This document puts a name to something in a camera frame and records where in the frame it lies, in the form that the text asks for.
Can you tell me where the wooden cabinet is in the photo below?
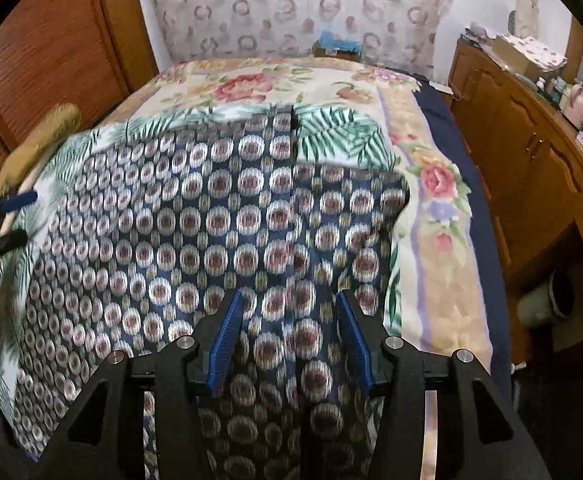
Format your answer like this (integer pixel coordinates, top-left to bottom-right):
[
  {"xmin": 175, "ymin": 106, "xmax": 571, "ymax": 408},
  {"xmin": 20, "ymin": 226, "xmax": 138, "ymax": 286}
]
[{"xmin": 446, "ymin": 40, "xmax": 583, "ymax": 361}]

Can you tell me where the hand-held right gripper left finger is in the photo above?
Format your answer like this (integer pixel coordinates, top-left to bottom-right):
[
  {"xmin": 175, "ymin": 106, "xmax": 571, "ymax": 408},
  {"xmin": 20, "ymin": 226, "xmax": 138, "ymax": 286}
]
[{"xmin": 31, "ymin": 290, "xmax": 244, "ymax": 480}]

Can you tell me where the teal object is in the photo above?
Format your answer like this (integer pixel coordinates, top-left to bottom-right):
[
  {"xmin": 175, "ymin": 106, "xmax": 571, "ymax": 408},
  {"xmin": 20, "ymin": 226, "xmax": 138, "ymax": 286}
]
[{"xmin": 314, "ymin": 30, "xmax": 362, "ymax": 58}]

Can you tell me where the ring print curtain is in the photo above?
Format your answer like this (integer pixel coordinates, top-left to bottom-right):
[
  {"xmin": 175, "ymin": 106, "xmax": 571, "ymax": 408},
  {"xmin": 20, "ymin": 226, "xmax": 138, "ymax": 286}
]
[{"xmin": 141, "ymin": 0, "xmax": 459, "ymax": 80}]

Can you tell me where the pink jug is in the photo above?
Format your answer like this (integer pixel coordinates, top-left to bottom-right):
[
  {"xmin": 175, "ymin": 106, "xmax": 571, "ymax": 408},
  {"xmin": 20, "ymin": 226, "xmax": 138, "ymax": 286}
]
[{"xmin": 564, "ymin": 84, "xmax": 583, "ymax": 130}]

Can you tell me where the navy bed sheet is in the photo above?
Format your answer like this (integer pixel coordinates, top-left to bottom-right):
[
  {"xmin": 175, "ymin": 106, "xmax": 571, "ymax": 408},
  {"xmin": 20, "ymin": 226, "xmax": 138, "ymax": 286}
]
[{"xmin": 414, "ymin": 76, "xmax": 517, "ymax": 411}]

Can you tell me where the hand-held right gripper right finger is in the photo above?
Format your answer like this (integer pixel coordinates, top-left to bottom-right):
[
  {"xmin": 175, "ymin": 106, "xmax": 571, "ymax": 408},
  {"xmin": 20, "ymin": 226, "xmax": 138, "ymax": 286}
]
[{"xmin": 336, "ymin": 290, "xmax": 555, "ymax": 480}]

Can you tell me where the tan plush pillow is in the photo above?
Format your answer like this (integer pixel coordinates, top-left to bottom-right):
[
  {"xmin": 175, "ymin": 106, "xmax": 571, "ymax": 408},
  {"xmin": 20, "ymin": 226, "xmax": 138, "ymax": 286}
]
[{"xmin": 0, "ymin": 103, "xmax": 82, "ymax": 241}]

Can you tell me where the floral covered box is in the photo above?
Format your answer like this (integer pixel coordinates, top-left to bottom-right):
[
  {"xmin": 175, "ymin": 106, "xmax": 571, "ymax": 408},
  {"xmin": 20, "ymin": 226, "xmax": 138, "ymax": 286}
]
[{"xmin": 491, "ymin": 34, "xmax": 569, "ymax": 80}]

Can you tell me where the floral cream blanket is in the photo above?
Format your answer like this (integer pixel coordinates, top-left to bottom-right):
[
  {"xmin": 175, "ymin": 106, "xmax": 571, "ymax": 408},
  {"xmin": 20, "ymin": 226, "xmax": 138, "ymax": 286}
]
[{"xmin": 101, "ymin": 57, "xmax": 495, "ymax": 480}]

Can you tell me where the palm leaf print sheet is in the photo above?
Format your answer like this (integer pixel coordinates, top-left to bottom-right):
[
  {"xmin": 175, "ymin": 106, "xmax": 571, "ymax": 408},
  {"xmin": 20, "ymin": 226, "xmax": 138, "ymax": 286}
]
[{"xmin": 0, "ymin": 102, "xmax": 409, "ymax": 461}]

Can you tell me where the grey bucket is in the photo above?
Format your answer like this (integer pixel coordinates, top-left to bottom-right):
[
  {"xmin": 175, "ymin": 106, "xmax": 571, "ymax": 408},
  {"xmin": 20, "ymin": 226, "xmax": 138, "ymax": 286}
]
[{"xmin": 515, "ymin": 270, "xmax": 575, "ymax": 329}]

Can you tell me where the wooden louvered wardrobe door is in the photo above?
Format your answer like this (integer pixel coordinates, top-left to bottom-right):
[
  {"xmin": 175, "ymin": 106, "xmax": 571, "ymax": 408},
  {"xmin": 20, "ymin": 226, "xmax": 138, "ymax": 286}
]
[{"xmin": 0, "ymin": 0, "xmax": 159, "ymax": 201}]

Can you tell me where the navy medallion print satin garment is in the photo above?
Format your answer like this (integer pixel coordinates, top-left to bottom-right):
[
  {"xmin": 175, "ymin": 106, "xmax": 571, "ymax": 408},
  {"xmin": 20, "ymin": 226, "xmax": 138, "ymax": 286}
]
[{"xmin": 8, "ymin": 105, "xmax": 412, "ymax": 480}]

